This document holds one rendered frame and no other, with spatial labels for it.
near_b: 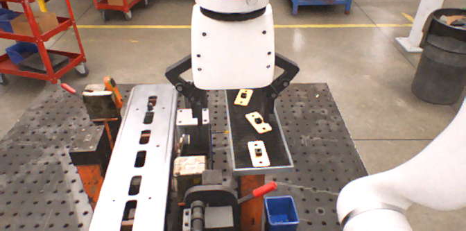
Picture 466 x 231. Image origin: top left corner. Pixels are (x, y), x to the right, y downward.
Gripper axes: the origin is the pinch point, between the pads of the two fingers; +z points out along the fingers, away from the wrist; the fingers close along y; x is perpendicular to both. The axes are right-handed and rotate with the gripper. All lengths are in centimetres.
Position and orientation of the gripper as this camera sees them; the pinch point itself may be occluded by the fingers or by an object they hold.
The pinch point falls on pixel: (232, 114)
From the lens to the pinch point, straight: 46.3
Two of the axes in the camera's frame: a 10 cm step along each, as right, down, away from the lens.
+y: -10.0, 0.5, -0.7
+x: 0.8, 5.7, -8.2
